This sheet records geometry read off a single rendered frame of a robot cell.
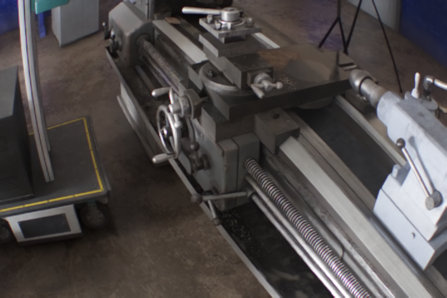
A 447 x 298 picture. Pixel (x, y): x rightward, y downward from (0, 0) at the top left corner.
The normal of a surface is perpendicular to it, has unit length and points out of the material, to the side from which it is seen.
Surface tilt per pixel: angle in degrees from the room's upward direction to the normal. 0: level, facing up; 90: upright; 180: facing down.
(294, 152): 36
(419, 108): 0
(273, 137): 90
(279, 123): 0
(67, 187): 0
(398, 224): 90
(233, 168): 90
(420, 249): 90
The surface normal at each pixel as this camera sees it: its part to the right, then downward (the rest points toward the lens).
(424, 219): -0.77, -0.15
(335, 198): -0.51, -0.49
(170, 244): 0.02, -0.80
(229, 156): 0.46, 0.54
